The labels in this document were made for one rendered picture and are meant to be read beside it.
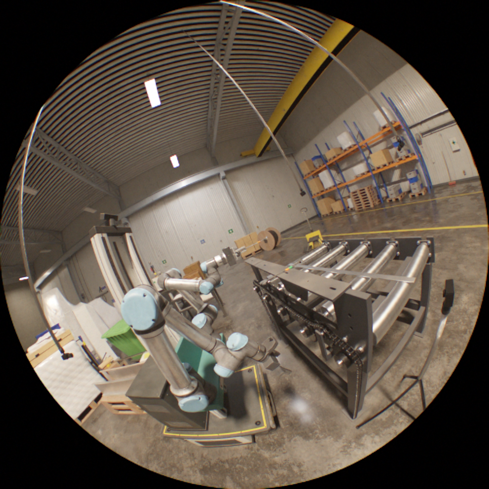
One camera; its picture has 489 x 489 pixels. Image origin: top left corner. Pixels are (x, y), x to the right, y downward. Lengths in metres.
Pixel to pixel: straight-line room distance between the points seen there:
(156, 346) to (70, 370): 2.84
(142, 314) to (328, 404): 1.44
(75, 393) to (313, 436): 3.13
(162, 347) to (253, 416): 0.93
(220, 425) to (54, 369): 2.58
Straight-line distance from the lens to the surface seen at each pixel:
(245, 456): 1.61
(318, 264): 1.52
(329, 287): 0.56
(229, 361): 0.65
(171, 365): 0.60
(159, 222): 11.56
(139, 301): 0.49
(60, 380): 3.32
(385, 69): 10.31
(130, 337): 2.88
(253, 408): 1.35
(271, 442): 1.56
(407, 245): 1.44
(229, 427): 1.37
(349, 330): 0.65
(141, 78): 7.91
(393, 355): 1.34
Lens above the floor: 1.45
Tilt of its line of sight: 5 degrees down
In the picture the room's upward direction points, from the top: 24 degrees counter-clockwise
